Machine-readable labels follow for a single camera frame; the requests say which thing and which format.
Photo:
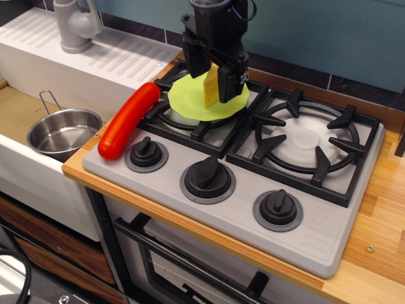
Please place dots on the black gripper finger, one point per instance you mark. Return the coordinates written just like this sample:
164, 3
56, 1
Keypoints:
231, 81
197, 62

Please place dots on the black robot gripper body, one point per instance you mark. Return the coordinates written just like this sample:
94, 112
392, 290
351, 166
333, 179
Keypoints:
218, 26

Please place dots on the yellow toy cheese wedge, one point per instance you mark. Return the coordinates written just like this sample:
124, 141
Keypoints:
210, 86

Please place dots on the red toy sausage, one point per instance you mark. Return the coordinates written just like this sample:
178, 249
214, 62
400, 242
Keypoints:
126, 120

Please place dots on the light green plastic plate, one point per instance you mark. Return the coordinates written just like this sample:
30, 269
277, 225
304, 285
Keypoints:
186, 97

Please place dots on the white toy sink unit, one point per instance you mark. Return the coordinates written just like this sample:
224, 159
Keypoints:
35, 69

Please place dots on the small steel pot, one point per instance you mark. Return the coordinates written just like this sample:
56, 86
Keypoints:
61, 134

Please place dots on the left black burner grate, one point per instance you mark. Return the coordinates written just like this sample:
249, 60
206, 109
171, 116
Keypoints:
211, 137

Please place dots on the black burner grate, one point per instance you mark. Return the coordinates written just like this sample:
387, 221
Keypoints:
211, 137
334, 183

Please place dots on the white right burner disc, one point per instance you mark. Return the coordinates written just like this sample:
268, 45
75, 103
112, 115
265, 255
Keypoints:
303, 135

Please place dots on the middle black stove knob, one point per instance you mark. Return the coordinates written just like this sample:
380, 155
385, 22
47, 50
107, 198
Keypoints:
208, 182

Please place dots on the black stove knob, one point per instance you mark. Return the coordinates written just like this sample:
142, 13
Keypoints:
146, 156
278, 211
208, 182

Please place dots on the left black stove knob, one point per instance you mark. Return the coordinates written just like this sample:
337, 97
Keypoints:
146, 156

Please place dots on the right black burner grate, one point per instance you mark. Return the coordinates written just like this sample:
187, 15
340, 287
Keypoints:
334, 183

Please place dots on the grey toy faucet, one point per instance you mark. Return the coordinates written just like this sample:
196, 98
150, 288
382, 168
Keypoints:
76, 28

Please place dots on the right black stove knob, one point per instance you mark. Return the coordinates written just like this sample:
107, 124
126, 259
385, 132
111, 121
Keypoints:
278, 211

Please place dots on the grey toy stove top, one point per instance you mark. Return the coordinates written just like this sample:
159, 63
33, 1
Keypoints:
316, 244

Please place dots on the wooden drawer fronts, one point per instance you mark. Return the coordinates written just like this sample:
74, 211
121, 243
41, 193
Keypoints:
60, 251

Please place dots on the oven door with black handle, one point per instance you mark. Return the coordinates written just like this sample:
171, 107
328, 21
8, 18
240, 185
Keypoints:
184, 280

